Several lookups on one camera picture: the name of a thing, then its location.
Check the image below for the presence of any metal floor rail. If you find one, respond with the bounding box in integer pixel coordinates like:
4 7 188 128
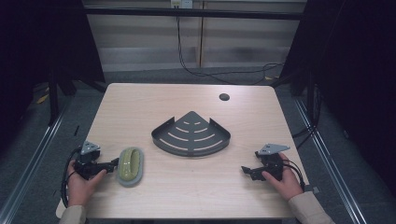
0 102 74 224
292 98 370 224

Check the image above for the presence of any green sponge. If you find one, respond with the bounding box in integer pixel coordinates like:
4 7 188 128
116 147 145 189

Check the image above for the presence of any right hand-held gripper black cable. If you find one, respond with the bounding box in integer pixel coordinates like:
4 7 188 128
281 159 307 191

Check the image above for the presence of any left hand-held gripper black cable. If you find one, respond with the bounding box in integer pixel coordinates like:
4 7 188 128
60 147 82 209

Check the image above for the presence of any person's left hand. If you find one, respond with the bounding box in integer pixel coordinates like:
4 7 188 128
66 160 107 208

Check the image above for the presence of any black horizontal frame bar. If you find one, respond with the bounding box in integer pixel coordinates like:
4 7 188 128
83 7 305 21

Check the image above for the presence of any long black floor cable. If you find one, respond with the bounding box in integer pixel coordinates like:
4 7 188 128
176 15 285 86

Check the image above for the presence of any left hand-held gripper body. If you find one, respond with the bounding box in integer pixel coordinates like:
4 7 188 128
74 140 108 181

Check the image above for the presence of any black curtain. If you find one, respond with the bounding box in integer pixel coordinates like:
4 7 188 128
0 0 106 150
279 0 396 190

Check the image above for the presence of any yellow floor tape piece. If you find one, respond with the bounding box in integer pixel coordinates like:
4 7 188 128
35 92 50 105

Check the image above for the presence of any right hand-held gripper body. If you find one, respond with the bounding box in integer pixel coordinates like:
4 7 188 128
254 143 291 182

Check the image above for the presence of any hand-held gripper black cable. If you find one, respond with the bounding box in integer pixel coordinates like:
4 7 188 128
60 147 82 209
281 159 307 191

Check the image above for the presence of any dark grey corner shelf rack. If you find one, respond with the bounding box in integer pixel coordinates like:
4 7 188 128
150 110 232 158

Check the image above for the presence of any white wall socket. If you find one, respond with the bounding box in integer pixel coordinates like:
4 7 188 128
170 0 194 9

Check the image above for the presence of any person's right hand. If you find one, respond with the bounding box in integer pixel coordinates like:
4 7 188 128
261 151 304 202

